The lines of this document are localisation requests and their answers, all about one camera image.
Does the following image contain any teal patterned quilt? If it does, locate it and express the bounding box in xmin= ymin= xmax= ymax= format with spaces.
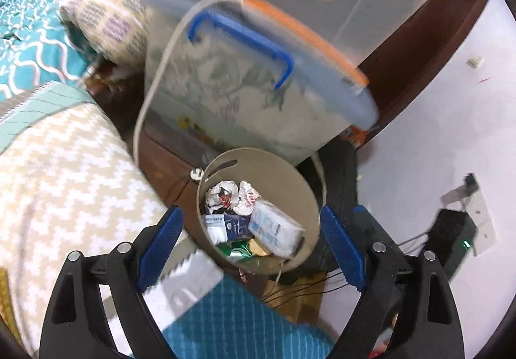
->
xmin=0 ymin=0 xmax=95 ymax=102

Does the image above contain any black plug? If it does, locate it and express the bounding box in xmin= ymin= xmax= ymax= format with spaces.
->
xmin=461 ymin=173 xmax=480 ymax=196

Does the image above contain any blue beige patterned bedspread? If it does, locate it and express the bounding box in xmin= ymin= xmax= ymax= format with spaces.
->
xmin=0 ymin=81 xmax=335 ymax=359

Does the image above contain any patterned pillow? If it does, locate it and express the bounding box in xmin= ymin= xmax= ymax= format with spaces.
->
xmin=58 ymin=0 xmax=230 ymax=73

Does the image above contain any orange snack wrapper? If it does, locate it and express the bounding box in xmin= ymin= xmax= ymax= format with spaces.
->
xmin=250 ymin=240 xmax=275 ymax=259

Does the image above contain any white power strip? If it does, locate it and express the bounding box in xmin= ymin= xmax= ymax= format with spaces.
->
xmin=441 ymin=182 xmax=496 ymax=255

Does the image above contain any small white snack packet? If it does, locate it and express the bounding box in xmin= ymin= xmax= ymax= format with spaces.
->
xmin=205 ymin=182 xmax=240 ymax=214

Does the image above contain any green snack bag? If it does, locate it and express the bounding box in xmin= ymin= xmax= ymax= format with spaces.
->
xmin=218 ymin=240 xmax=254 ymax=263

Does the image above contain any beige trash bin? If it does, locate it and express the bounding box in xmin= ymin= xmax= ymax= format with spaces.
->
xmin=196 ymin=147 xmax=321 ymax=275

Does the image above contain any white tissue pack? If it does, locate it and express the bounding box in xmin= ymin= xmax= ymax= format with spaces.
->
xmin=248 ymin=200 xmax=305 ymax=257

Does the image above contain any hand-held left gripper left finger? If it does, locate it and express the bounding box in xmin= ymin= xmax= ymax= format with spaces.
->
xmin=38 ymin=206 xmax=184 ymax=359

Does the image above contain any clear storage box blue handle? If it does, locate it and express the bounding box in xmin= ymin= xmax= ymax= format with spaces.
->
xmin=143 ymin=0 xmax=380 ymax=166

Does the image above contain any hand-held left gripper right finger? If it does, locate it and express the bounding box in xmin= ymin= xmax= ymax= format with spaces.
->
xmin=320 ymin=204 xmax=465 ymax=359

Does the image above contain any black device green light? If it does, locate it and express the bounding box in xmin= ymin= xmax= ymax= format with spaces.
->
xmin=427 ymin=210 xmax=478 ymax=277

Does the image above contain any white cable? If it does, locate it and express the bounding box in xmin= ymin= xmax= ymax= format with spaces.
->
xmin=133 ymin=0 xmax=327 ymax=206

